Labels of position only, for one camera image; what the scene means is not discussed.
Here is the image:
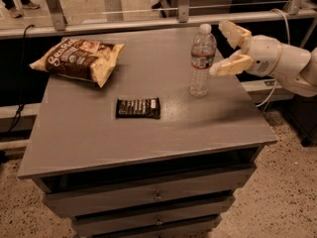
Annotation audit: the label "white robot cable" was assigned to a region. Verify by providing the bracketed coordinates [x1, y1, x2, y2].
[256, 8, 291, 108]

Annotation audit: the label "grey drawer cabinet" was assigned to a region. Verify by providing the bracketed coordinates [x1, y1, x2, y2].
[19, 28, 275, 238]

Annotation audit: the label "black snack bar wrapper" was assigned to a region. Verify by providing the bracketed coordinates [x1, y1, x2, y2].
[116, 98, 160, 119]

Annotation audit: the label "clear plastic water bottle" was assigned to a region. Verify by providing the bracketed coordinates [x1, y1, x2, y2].
[189, 24, 217, 97]

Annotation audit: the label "person's legs in background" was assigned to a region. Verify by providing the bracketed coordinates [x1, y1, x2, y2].
[0, 0, 41, 19]

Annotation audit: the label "metal guard rail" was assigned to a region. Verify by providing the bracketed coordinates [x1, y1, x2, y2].
[0, 0, 316, 39]

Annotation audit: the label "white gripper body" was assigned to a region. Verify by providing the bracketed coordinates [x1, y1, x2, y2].
[241, 35, 282, 77]

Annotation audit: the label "brown and cream chip bag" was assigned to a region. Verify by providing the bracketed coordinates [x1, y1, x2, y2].
[30, 38, 125, 87]

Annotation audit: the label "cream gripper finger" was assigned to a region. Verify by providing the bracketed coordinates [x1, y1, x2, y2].
[218, 20, 252, 49]
[209, 53, 254, 76]

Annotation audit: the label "black hanging cable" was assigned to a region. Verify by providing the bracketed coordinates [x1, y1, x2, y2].
[6, 24, 36, 134]

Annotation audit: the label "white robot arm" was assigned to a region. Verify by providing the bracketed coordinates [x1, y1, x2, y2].
[209, 20, 317, 97]

